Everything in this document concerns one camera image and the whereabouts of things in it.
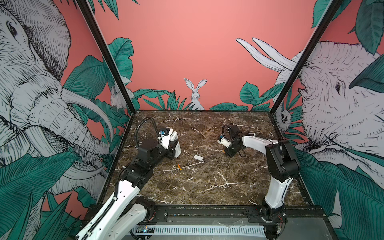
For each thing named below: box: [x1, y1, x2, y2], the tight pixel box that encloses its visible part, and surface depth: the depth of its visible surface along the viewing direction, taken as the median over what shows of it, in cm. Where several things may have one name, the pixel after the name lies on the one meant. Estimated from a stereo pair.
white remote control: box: [169, 131, 182, 158], surface depth 70 cm
